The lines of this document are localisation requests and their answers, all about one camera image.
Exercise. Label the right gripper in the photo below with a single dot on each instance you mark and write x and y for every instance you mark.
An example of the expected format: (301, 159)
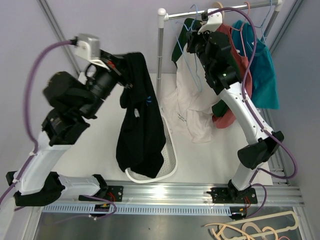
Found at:
(193, 37)

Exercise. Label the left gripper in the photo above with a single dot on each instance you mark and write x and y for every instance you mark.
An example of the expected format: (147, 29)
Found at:
(116, 64)

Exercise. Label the light blue wire hanger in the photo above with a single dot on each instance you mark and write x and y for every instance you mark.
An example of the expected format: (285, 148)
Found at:
(179, 49)

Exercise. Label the green and grey shirt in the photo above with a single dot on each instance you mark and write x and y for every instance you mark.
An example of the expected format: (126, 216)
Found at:
(220, 108)

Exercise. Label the white t shirt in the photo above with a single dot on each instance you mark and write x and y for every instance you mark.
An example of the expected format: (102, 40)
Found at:
(188, 107)

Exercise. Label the teal t shirt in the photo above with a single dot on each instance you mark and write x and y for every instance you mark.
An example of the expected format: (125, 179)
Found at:
(264, 82)

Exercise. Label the black t shirt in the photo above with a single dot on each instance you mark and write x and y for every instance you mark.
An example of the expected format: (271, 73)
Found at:
(141, 137)

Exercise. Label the beige wooden hanger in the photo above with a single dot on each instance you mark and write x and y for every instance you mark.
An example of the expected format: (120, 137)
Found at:
(219, 5)

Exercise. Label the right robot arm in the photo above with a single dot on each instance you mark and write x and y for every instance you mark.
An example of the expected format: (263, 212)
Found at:
(262, 140)

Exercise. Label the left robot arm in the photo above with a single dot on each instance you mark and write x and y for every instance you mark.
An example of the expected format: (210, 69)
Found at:
(73, 104)

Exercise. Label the metal clothes rack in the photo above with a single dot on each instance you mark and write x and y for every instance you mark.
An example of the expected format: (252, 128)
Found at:
(163, 17)

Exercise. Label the white perforated basket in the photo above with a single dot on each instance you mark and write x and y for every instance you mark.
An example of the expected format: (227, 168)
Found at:
(169, 154)

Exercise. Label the beige hangers pile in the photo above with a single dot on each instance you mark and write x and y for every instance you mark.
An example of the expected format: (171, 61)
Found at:
(266, 227)

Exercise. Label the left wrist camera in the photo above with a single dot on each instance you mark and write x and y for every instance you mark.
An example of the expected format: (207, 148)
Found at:
(87, 47)

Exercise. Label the blue wire hanger right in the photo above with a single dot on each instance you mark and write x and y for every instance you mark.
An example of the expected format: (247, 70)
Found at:
(262, 26)

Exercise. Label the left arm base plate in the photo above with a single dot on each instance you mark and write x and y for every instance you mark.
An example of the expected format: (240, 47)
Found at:
(113, 193)

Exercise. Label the aluminium mounting rail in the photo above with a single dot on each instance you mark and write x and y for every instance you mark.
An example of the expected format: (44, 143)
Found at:
(195, 194)

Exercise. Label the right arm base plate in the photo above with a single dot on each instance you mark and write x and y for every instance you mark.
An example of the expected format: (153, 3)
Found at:
(225, 195)

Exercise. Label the white slotted cable duct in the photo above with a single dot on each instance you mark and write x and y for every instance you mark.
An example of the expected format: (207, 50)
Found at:
(138, 209)

